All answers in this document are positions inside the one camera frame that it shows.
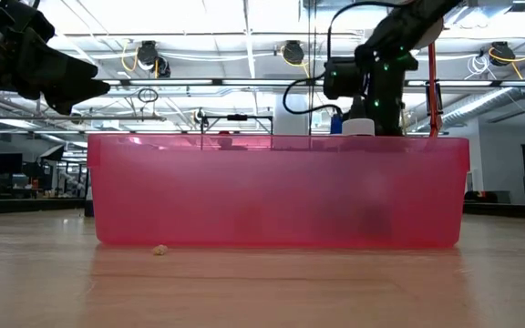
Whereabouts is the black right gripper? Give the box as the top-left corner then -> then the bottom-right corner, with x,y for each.
365,108 -> 405,137

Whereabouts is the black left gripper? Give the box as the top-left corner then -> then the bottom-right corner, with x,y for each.
0,0 -> 111,116

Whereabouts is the black-tipped food coloring bottle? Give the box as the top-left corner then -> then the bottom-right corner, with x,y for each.
342,96 -> 376,137

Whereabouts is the grey horizontal pipe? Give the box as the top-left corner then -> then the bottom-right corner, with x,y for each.
0,113 -> 168,122

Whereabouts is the white pillar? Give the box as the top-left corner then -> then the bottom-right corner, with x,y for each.
273,93 -> 312,136

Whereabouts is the black computer monitor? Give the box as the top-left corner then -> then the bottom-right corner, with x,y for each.
0,152 -> 24,177

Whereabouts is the black metal stand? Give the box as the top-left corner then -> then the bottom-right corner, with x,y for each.
200,113 -> 274,136

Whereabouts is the red translucent plastic bin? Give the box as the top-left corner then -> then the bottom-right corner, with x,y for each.
87,132 -> 471,251

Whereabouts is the hanging black cable loop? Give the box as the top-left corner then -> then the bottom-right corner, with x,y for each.
137,86 -> 160,104

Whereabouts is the black ceiling cable reel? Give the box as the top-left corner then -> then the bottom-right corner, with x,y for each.
156,55 -> 172,78
489,40 -> 518,67
135,39 -> 160,70
282,39 -> 306,66

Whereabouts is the silver ventilation duct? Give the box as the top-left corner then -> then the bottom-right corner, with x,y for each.
410,58 -> 525,133

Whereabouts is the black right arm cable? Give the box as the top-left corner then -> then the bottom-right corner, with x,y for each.
283,0 -> 403,116

